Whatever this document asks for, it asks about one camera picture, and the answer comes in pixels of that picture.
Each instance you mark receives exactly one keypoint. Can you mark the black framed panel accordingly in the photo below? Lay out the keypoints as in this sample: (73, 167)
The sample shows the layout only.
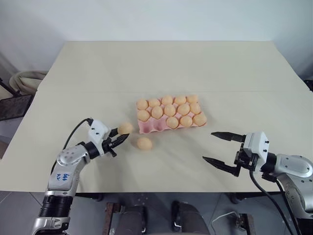
(13, 107)

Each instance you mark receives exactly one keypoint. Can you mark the brown wooden board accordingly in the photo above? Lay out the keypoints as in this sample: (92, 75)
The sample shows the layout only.
(247, 224)
(112, 218)

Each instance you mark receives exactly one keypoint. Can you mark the black object beside table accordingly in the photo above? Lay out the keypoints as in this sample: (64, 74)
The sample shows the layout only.
(309, 85)

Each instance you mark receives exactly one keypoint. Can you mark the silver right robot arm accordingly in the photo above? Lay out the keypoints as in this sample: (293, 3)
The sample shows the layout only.
(291, 169)

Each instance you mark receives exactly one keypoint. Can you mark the tan egg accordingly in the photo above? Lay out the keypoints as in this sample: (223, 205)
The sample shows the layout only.
(142, 103)
(199, 119)
(180, 99)
(167, 100)
(186, 121)
(143, 115)
(192, 99)
(184, 109)
(169, 110)
(172, 122)
(157, 111)
(154, 102)
(195, 108)
(144, 143)
(126, 128)

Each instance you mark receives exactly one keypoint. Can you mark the pink egg carton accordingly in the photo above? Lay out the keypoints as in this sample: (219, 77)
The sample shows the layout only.
(151, 127)

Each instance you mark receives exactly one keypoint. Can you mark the black table leg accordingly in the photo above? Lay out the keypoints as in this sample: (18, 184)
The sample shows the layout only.
(238, 197)

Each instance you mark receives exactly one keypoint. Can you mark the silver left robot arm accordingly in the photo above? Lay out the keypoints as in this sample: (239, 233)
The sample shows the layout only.
(66, 169)

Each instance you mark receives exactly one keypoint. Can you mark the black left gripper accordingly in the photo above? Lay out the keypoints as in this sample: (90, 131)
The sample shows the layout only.
(107, 145)

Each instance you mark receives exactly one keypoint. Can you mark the dark rounded shape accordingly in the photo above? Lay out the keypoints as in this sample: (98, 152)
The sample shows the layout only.
(187, 219)
(133, 220)

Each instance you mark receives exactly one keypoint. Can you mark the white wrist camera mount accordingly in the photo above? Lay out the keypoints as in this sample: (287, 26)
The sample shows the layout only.
(96, 132)
(256, 143)

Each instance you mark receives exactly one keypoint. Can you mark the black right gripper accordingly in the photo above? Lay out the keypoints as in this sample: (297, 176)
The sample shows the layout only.
(247, 159)

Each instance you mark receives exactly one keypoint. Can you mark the beige fabric bin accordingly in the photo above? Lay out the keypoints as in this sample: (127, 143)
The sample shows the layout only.
(27, 80)

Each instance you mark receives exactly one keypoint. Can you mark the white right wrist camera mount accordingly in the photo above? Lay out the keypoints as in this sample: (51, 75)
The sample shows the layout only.
(256, 143)

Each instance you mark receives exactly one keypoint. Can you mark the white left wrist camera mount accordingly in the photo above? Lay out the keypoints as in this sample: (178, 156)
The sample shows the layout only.
(96, 132)

